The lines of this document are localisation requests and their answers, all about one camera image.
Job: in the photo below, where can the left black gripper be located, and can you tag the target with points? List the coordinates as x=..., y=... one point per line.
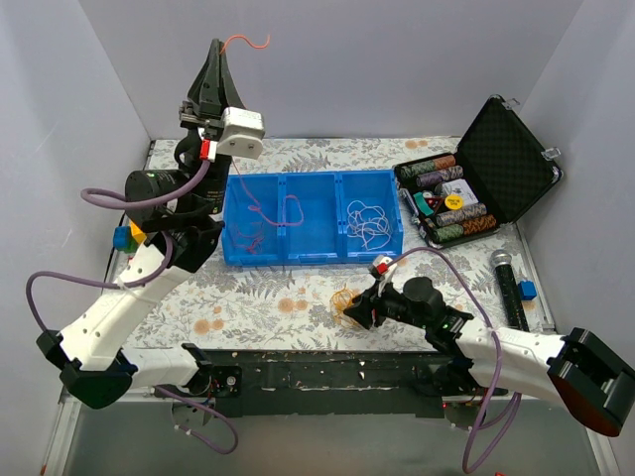
x=202, y=119

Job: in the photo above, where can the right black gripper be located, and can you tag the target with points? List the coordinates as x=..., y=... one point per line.
x=373, y=304

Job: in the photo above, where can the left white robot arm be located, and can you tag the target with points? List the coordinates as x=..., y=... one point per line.
x=178, y=212

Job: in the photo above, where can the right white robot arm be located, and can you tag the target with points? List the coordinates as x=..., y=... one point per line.
x=578, y=370

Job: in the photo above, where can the right blue bin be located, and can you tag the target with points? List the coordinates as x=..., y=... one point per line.
x=371, y=216

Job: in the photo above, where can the blue bin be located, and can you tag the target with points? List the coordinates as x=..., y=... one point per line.
x=371, y=216
x=251, y=205
x=315, y=240

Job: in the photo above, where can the middle blue bin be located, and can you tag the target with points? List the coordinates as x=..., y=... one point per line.
x=315, y=240

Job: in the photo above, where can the left blue bin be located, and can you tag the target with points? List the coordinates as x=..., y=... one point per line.
x=251, y=205

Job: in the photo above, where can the yellow dealer chip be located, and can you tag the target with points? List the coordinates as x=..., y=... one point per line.
x=453, y=202

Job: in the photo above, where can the black microphone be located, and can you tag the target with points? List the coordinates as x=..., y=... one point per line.
x=501, y=263

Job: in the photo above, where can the small blue block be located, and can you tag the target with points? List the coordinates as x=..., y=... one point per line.
x=527, y=290

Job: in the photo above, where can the colourful block stack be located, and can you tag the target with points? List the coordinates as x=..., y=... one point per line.
x=128, y=238

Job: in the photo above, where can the black poker chip case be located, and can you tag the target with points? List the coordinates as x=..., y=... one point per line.
x=499, y=168

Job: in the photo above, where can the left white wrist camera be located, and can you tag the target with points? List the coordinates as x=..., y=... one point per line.
x=242, y=134

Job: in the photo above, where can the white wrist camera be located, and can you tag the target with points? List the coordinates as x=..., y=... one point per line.
x=242, y=134
x=382, y=271

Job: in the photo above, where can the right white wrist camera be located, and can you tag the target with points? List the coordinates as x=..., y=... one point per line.
x=382, y=271

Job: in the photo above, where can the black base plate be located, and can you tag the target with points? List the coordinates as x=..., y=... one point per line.
x=319, y=383

